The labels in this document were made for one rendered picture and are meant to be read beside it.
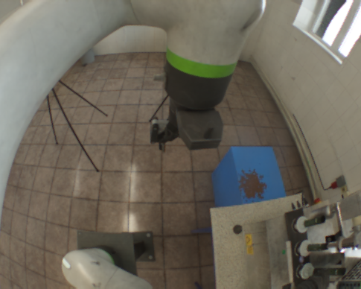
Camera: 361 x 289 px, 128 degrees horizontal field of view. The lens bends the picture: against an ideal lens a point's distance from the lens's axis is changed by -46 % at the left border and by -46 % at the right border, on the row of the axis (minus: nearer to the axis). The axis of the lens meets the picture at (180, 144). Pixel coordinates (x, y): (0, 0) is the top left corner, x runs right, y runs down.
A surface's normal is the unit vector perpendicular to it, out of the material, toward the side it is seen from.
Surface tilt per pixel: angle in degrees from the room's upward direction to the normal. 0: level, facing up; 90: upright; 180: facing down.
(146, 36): 90
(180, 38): 97
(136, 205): 0
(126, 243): 0
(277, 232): 0
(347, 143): 90
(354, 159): 90
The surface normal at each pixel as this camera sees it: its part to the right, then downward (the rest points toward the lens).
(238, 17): 0.22, 0.90
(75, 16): 0.88, 0.28
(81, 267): 0.18, -0.66
